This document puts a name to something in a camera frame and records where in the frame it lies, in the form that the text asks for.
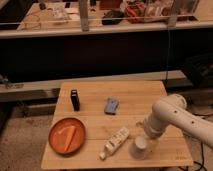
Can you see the cream suction gripper tool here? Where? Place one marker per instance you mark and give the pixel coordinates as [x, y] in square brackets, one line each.
[151, 144]

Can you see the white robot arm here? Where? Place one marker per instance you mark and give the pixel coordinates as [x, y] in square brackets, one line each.
[171, 110]

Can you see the blue grey eraser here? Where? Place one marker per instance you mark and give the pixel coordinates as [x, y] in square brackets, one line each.
[111, 106]

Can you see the orange carrot stick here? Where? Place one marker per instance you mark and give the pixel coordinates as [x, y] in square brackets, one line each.
[66, 136]

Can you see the orange round plate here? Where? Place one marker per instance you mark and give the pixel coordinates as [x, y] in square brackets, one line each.
[78, 139]

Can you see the black rectangular box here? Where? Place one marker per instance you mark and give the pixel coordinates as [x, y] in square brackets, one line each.
[75, 100]

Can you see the wooden workbench shelf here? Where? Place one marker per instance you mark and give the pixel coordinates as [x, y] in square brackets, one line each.
[42, 18]

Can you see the black bag on shelf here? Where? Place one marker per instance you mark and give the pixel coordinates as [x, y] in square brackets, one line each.
[112, 17]

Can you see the red tool on shelf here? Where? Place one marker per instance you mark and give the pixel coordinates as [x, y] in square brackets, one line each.
[135, 13]

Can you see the grey metal rail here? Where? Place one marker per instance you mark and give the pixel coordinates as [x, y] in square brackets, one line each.
[51, 88]

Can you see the metal shelf post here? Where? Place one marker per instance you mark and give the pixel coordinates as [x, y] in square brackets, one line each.
[83, 10]

